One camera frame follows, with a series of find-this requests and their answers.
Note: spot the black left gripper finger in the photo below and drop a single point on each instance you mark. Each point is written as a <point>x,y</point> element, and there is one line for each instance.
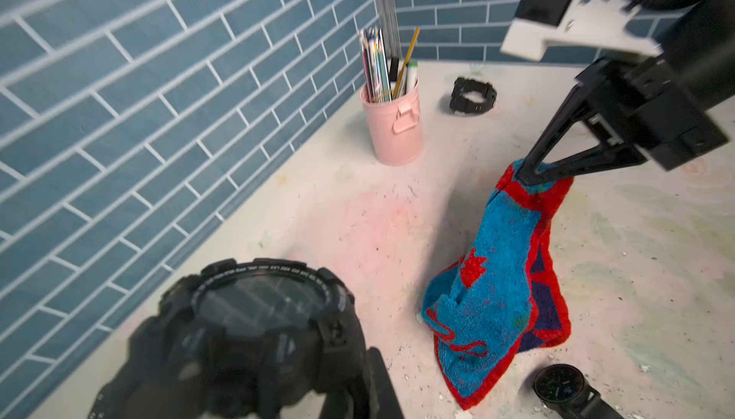
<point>373,390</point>

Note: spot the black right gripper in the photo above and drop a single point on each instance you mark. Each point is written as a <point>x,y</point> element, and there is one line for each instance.
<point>637,112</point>

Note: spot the red blue towel cloth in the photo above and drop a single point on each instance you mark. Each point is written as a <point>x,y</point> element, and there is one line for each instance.
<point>502,297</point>

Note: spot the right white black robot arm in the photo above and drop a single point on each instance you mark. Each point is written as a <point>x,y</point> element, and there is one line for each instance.
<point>697,41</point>

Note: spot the pink pen holder cup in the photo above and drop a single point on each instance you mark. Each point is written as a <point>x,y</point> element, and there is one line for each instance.
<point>395,127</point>

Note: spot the pens in cup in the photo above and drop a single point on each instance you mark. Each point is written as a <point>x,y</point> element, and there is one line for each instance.
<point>387,78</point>

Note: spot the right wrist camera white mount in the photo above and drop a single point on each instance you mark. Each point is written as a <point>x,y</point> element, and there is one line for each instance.
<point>539,25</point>

